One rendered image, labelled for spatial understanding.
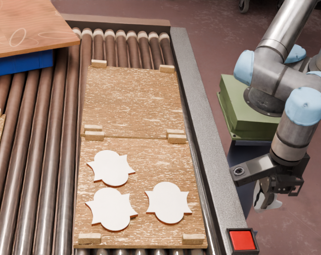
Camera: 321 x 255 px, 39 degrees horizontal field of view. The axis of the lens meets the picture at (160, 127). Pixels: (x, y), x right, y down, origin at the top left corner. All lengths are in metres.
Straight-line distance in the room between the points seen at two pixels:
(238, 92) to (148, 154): 0.48
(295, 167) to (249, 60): 0.26
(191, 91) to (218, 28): 2.59
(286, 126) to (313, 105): 0.07
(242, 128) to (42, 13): 0.92
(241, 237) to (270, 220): 1.34
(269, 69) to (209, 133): 0.58
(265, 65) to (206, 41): 3.00
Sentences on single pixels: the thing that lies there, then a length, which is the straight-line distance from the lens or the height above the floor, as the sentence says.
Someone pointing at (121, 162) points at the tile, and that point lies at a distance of 1.37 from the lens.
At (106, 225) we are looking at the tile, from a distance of 1.21.
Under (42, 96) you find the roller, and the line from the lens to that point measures 1.66.
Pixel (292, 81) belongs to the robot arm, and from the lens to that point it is 1.04.
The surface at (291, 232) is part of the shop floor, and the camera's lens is 2.61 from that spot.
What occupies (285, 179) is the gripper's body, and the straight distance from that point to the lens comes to 1.07.
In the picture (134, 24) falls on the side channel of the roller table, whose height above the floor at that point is 0.95.
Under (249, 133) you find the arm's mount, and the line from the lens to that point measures 1.65.
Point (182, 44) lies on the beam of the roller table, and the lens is 2.05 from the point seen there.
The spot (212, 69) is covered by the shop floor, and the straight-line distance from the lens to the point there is 3.67.
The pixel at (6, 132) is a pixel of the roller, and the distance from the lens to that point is 1.52.
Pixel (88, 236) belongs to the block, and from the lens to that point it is 1.18.
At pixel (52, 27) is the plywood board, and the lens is 1.84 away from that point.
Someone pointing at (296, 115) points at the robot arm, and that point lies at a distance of 0.95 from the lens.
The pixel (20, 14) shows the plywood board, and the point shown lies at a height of 1.04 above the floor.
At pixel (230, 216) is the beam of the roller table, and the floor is 0.92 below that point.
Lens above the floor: 1.91
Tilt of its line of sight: 40 degrees down
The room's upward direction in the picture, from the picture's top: 9 degrees clockwise
